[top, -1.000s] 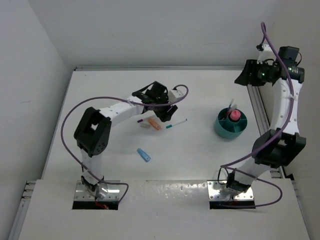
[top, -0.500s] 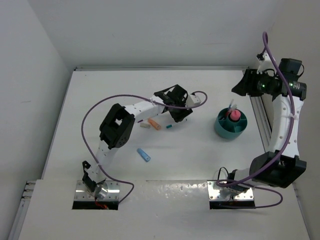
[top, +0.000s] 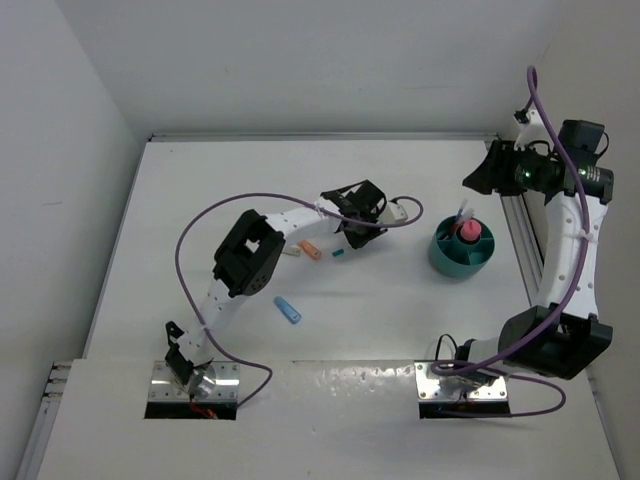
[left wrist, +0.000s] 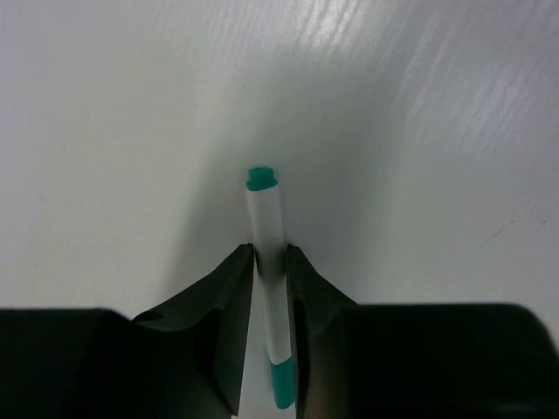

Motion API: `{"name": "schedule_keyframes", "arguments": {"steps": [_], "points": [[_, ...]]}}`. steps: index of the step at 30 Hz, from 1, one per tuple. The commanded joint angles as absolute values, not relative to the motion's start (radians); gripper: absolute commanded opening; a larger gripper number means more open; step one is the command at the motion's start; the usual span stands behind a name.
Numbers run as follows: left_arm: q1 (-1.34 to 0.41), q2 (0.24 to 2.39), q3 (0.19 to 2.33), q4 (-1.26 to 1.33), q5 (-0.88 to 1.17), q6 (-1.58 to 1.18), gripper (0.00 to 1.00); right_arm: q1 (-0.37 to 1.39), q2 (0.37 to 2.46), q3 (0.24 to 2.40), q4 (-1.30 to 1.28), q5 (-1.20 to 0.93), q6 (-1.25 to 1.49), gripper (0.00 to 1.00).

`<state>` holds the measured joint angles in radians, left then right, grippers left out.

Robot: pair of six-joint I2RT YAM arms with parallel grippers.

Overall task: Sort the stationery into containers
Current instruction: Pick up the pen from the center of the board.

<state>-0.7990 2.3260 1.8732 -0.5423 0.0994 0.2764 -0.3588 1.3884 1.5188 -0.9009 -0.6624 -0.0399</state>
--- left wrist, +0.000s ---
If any green capped white marker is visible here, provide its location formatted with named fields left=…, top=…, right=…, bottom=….
left=245, top=167, right=295, bottom=409

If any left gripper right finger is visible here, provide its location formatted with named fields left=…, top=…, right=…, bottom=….
left=285, top=246, right=558, bottom=418

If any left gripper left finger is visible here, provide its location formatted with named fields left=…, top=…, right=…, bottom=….
left=1, top=244, right=254, bottom=418

